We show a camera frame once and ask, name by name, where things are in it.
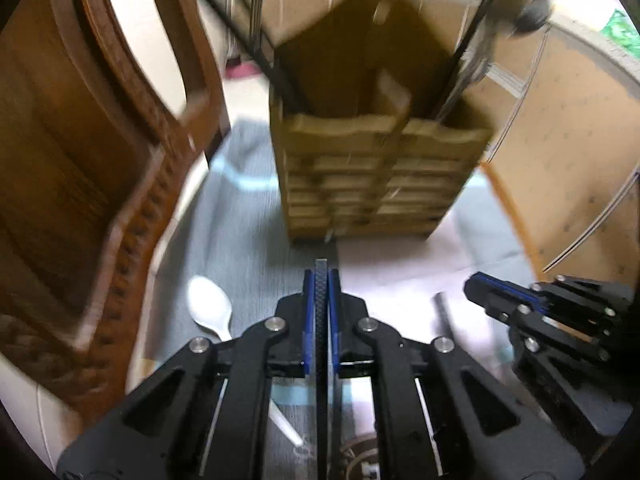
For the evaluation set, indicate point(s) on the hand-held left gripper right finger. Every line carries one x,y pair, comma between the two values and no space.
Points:
334,340

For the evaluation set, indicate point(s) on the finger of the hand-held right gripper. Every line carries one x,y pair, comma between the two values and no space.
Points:
492,302
510,286

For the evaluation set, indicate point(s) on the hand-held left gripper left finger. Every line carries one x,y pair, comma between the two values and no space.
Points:
310,320

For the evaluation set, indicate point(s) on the pink dustpan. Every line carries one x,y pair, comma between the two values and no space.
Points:
245,71

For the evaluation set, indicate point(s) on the black chopstick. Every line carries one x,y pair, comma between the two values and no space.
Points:
442,317
322,310
235,30
465,50

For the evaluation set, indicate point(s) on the metal spoon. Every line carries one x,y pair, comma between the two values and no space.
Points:
534,14

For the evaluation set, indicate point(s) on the white plastic spoon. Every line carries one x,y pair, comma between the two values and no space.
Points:
210,305

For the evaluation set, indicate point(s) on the grey patterned tablecloth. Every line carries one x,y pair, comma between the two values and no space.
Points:
240,240

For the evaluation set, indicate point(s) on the carved wooden chair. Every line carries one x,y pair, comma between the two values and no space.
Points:
75,160

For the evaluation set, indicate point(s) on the wooden utensil holder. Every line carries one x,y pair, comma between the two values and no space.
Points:
350,180

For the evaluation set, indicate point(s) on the green plastic bag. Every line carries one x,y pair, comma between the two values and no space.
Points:
622,30

